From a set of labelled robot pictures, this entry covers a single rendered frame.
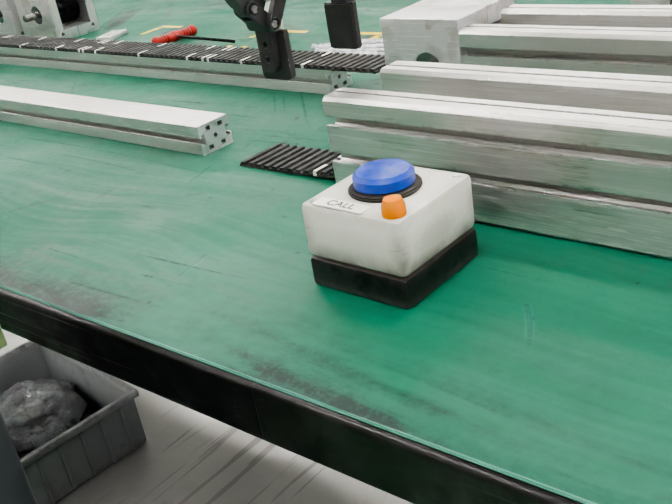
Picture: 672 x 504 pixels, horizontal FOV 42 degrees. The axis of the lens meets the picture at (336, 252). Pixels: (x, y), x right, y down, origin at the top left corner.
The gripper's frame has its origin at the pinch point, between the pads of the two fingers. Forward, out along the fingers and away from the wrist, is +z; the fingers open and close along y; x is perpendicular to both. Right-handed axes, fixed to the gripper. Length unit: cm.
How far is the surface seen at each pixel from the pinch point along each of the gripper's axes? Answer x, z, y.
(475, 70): 13.6, 2.2, -3.4
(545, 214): 23.8, 8.9, 5.2
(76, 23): -90, 9, -35
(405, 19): -0.7, 1.2, -13.9
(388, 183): 18.5, 3.5, 14.6
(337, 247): 15.9, 7.2, 17.2
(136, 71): -50, 10, -17
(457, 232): 21.1, 7.9, 11.5
